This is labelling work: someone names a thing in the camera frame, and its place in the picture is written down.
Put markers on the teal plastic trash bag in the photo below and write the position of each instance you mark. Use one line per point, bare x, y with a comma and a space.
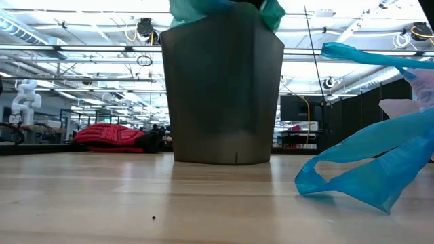
183, 11

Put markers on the grey plastic trash bin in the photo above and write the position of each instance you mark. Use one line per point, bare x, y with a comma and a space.
220, 101

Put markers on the blue plastic bag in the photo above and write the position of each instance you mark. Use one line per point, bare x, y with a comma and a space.
373, 145

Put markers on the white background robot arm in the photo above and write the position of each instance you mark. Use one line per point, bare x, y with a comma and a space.
25, 101

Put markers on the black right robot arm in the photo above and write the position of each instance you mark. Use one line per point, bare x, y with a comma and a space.
430, 8

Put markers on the black monitor screen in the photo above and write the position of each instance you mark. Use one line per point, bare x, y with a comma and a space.
295, 108

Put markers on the ceiling light strip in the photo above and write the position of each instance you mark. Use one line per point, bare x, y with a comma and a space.
91, 48

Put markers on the red and black work glove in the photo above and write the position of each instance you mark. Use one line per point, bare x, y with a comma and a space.
108, 133

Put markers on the silver ventilation duct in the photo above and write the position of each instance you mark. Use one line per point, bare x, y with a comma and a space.
373, 76
20, 32

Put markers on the black partition wall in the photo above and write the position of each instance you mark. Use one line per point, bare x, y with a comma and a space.
349, 112

